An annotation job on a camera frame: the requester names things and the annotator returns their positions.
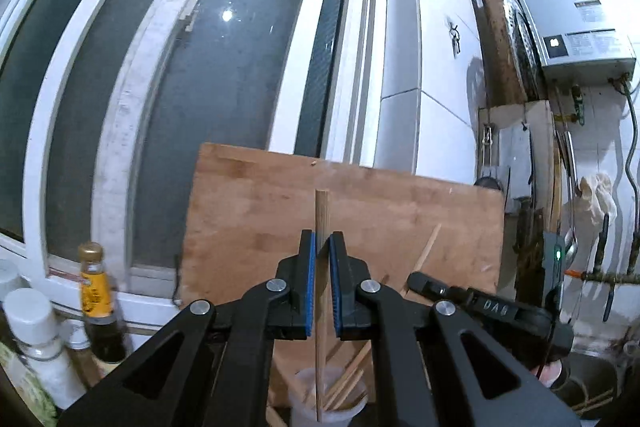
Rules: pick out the round metal strainer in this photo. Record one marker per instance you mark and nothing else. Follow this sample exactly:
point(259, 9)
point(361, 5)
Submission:
point(522, 42)

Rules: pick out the white crumpled cloth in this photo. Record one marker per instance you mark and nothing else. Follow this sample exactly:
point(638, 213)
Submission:
point(597, 199)

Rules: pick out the wooden chopstick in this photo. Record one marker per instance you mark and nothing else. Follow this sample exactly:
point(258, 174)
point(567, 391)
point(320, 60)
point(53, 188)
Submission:
point(427, 252)
point(356, 399)
point(352, 369)
point(347, 388)
point(321, 217)

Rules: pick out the translucent plastic cup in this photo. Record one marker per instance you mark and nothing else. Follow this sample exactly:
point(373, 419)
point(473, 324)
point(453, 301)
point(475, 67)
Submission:
point(305, 402)

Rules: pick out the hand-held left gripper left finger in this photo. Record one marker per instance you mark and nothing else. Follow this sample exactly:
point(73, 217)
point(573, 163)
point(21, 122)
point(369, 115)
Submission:
point(311, 287)

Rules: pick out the green gas valve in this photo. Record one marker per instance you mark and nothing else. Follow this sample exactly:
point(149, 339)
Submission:
point(578, 104)

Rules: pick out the yellow label sauce bottle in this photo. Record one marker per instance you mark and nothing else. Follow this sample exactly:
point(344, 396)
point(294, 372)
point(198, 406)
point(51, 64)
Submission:
point(97, 302)

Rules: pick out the person's right hand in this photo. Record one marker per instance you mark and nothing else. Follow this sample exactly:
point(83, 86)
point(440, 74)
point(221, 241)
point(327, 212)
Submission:
point(551, 374)

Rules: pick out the metal ladle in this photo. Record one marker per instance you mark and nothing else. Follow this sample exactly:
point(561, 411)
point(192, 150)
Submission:
point(571, 237)

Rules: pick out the small white lid jar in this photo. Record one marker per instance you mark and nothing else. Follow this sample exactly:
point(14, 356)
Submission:
point(77, 338)

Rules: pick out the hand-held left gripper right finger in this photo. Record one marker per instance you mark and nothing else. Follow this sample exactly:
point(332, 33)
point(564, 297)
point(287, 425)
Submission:
point(336, 292)

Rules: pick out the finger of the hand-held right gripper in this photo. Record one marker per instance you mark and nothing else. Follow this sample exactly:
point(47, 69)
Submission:
point(435, 289)

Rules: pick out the dark metal faucet pipes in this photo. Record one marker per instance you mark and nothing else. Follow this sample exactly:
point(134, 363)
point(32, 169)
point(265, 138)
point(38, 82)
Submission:
point(605, 274)

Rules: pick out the metal wall hook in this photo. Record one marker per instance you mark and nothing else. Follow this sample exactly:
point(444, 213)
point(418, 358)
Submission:
point(453, 34)

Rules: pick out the green printed packet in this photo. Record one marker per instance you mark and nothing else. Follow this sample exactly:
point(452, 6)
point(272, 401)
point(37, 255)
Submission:
point(20, 382)

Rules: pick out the rusty brown drain pipe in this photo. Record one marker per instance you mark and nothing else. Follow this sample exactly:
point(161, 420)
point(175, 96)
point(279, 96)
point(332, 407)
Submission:
point(497, 32)

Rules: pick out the white frame window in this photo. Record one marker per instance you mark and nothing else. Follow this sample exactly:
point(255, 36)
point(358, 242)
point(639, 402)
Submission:
point(225, 57)

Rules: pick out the white cap seasoning bottle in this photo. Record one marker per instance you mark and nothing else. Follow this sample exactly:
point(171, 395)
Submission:
point(37, 347)

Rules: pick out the wooden cutting board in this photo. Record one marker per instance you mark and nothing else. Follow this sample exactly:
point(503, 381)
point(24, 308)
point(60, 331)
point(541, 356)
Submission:
point(250, 217)

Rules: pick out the metal sink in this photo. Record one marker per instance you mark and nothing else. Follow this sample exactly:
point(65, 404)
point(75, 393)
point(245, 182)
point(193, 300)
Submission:
point(590, 382)

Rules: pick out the grey gas water heater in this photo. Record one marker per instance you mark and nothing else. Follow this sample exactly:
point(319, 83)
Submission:
point(570, 7)

